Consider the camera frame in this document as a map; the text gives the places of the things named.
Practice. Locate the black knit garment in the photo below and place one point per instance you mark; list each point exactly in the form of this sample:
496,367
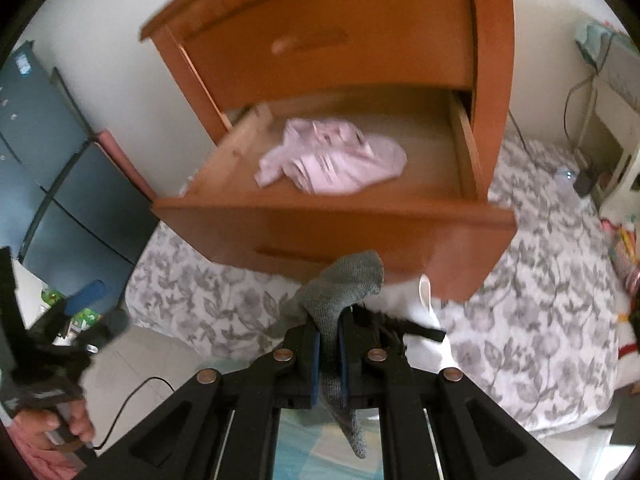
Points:
415,331

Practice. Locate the white lattice plastic rack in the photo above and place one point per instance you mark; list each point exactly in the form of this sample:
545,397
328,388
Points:
622,190

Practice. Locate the black power adapter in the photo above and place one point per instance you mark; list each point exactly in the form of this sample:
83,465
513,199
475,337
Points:
584,182

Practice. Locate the green printed packet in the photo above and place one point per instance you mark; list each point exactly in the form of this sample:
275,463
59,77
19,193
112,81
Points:
60,302

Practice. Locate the person's left hand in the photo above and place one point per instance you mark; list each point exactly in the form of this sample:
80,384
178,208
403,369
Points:
75,420

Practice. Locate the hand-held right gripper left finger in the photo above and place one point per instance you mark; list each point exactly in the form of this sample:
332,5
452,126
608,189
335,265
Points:
316,370

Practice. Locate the white cloth garment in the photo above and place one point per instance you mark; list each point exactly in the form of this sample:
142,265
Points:
425,310

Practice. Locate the wooden nightstand drawer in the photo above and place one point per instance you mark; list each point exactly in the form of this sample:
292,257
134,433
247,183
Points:
250,230
325,60

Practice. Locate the pink cloth garment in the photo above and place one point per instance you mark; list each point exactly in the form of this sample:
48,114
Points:
340,160

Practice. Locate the pink wooden board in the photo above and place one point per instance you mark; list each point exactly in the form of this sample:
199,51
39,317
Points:
125,165

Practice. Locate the pile of colourful packets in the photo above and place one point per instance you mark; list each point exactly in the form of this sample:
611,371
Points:
625,255

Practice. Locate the dark teal cabinet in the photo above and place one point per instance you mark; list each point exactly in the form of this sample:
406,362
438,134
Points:
50,160

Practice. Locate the teal cloth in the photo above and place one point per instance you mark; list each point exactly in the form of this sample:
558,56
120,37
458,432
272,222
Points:
597,40

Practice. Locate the white power strip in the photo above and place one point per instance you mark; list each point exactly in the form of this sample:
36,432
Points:
565,175

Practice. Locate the grey sock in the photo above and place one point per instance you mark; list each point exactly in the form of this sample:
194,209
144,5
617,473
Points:
345,280

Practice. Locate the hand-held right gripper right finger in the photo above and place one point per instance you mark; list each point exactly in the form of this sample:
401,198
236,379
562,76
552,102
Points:
342,360

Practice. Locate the wooden nightstand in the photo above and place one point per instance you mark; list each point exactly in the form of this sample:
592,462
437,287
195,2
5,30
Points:
495,60

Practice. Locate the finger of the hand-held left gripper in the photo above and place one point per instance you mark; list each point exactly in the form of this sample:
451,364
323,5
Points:
107,330
87,296

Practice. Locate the grey floral blanket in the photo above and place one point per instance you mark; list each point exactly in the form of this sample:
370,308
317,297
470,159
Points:
540,285

